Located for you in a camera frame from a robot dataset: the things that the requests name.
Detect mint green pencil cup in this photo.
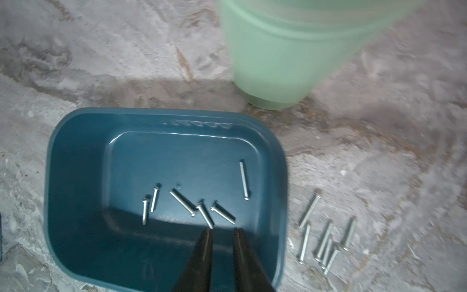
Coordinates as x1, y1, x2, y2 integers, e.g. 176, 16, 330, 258
218, 0, 421, 110

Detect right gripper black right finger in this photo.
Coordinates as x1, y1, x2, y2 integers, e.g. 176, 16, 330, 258
233, 228, 275, 292

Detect teal plastic storage tray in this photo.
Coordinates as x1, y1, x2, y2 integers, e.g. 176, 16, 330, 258
44, 108, 288, 292

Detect short silver screw in tray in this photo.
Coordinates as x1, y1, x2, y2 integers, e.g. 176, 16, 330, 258
210, 204, 236, 225

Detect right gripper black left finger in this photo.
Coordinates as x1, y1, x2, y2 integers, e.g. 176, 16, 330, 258
172, 228, 214, 292

